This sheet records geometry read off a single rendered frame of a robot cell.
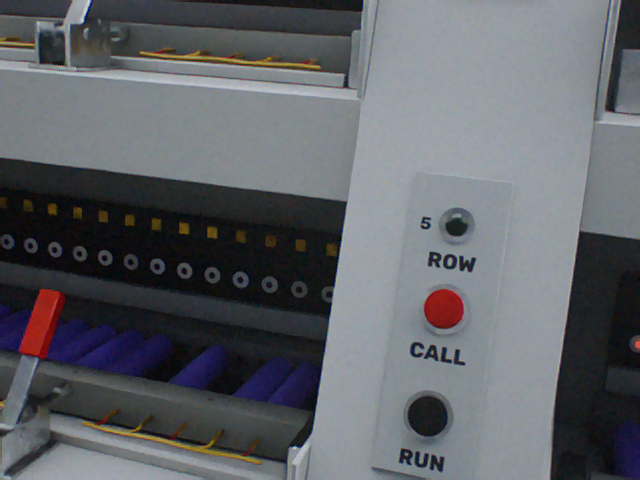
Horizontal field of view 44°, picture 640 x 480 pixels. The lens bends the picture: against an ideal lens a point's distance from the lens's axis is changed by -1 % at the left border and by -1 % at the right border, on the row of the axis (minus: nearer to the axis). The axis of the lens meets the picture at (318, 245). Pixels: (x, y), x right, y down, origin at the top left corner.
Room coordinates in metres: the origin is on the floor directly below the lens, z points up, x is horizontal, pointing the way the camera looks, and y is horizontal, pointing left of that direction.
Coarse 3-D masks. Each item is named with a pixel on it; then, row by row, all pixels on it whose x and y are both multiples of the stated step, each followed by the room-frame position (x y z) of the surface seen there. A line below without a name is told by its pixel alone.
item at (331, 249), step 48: (0, 192) 0.57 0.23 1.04; (0, 240) 0.59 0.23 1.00; (48, 240) 0.57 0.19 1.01; (96, 240) 0.56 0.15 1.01; (144, 240) 0.55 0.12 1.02; (192, 240) 0.54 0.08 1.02; (240, 240) 0.52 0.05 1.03; (288, 240) 0.51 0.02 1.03; (336, 240) 0.50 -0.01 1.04; (192, 288) 0.55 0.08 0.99; (240, 288) 0.53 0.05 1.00; (288, 288) 0.52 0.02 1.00
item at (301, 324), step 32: (32, 288) 0.58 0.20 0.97; (64, 288) 0.57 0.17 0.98; (96, 288) 0.56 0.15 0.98; (128, 288) 0.55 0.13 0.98; (160, 288) 0.55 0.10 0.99; (224, 320) 0.54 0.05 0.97; (256, 320) 0.53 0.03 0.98; (288, 320) 0.52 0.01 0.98; (320, 320) 0.52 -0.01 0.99; (64, 416) 0.45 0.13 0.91; (64, 448) 0.42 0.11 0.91; (160, 448) 0.43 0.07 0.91; (224, 448) 0.43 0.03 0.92; (288, 448) 0.38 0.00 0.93
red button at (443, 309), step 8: (432, 296) 0.32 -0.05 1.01; (440, 296) 0.32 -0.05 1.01; (448, 296) 0.32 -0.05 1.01; (456, 296) 0.32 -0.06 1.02; (432, 304) 0.32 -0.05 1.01; (440, 304) 0.32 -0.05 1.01; (448, 304) 0.32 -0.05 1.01; (456, 304) 0.32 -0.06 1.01; (424, 312) 0.32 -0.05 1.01; (432, 312) 0.32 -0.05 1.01; (440, 312) 0.32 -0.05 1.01; (448, 312) 0.32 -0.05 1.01; (456, 312) 0.32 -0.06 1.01; (464, 312) 0.32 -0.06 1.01; (432, 320) 0.32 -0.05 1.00; (440, 320) 0.32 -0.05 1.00; (448, 320) 0.32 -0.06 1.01; (456, 320) 0.32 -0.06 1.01; (440, 328) 0.32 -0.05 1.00; (448, 328) 0.32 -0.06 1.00
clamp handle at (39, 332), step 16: (48, 304) 0.41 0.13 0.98; (32, 320) 0.41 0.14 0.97; (48, 320) 0.41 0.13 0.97; (32, 336) 0.41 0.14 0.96; (48, 336) 0.41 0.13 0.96; (32, 352) 0.41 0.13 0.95; (32, 368) 0.40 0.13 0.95; (16, 384) 0.40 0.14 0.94; (16, 400) 0.40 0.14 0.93; (0, 416) 0.40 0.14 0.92; (16, 416) 0.40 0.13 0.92
